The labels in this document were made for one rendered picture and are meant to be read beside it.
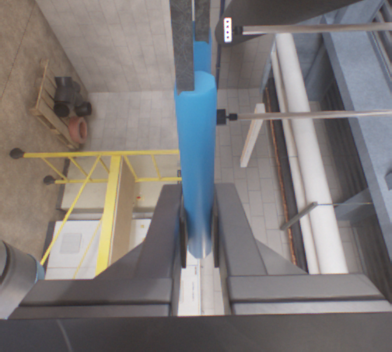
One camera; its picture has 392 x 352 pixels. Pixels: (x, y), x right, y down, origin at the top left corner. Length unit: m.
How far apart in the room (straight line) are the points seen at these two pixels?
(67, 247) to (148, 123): 2.39
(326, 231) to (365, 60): 2.18
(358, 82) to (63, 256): 4.23
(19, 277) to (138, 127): 4.72
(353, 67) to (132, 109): 3.55
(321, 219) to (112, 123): 3.74
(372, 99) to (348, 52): 0.73
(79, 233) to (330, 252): 3.02
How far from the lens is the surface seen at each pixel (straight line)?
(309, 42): 4.81
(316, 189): 3.27
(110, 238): 2.88
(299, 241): 3.82
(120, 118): 5.29
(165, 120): 5.10
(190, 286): 3.77
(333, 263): 3.14
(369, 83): 3.97
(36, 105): 3.99
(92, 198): 4.33
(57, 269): 4.20
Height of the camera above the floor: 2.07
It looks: 1 degrees down
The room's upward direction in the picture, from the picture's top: 89 degrees clockwise
